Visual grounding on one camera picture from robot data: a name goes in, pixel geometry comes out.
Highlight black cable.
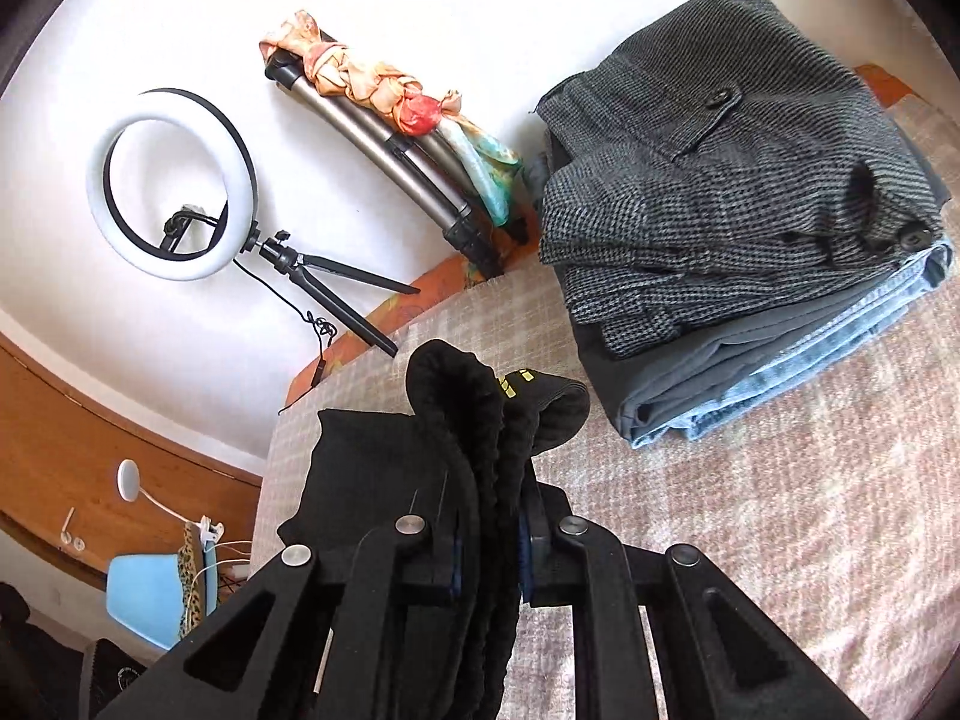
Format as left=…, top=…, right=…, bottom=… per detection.
left=231, top=259, right=335, bottom=415

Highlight white ring light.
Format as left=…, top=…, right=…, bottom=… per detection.
left=85, top=88, right=261, bottom=283

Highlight leopard print cloth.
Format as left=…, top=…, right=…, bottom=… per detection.
left=176, top=523, right=207, bottom=635

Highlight light blue folded jeans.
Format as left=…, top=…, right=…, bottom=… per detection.
left=628, top=109, right=955, bottom=451

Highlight white desk lamp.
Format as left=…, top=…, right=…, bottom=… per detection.
left=116, top=459, right=226, bottom=541

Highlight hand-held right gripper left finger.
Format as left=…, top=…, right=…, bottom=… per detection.
left=96, top=514, right=467, bottom=720

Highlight black pants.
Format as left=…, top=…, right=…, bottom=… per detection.
left=276, top=340, right=592, bottom=720

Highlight grey tweed folded pants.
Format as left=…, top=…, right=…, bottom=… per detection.
left=532, top=0, right=946, bottom=358

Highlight orange floral scarf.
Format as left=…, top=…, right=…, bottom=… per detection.
left=259, top=9, right=527, bottom=227

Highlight checkered beige blanket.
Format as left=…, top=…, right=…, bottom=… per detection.
left=247, top=94, right=960, bottom=720

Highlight light blue chair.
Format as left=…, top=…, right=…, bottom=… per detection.
left=105, top=540, right=222, bottom=652

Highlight dark grey folded pants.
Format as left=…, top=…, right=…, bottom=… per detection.
left=581, top=270, right=901, bottom=428

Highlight grey metal tripod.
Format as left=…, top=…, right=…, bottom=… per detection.
left=262, top=49, right=505, bottom=280

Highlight black mini tripod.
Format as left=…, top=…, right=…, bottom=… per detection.
left=157, top=202, right=421, bottom=358

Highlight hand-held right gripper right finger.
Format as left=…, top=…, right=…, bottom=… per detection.
left=517, top=480, right=878, bottom=720

